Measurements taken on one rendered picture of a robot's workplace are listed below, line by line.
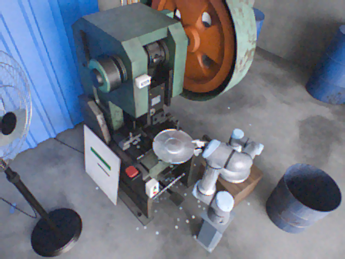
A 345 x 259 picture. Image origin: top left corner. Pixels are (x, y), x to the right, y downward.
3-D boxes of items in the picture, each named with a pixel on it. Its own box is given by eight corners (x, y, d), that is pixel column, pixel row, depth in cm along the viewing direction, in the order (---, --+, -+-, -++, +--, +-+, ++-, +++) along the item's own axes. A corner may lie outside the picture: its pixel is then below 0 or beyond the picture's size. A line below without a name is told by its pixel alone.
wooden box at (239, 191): (252, 193, 228) (264, 173, 202) (224, 215, 211) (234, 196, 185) (222, 164, 248) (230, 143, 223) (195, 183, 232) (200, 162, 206)
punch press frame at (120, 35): (184, 174, 219) (209, 33, 121) (149, 204, 197) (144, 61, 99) (132, 128, 255) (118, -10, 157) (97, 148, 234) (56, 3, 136)
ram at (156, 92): (168, 118, 164) (169, 83, 142) (151, 128, 156) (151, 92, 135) (152, 105, 172) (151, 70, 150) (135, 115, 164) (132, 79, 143)
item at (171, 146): (148, 158, 153) (148, 157, 152) (158, 126, 172) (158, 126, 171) (191, 167, 151) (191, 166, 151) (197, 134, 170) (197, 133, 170)
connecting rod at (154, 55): (165, 93, 149) (167, 42, 124) (150, 101, 143) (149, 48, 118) (144, 79, 159) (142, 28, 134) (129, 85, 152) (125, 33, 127)
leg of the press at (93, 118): (154, 217, 206) (155, 156, 140) (144, 227, 200) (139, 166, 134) (97, 154, 248) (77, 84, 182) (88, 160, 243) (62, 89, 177)
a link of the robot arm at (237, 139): (250, 133, 157) (245, 145, 164) (235, 126, 161) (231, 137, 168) (246, 139, 152) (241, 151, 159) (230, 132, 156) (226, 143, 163)
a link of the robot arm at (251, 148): (253, 164, 113) (266, 141, 156) (232, 153, 117) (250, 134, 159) (243, 183, 118) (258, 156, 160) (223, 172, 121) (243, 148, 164)
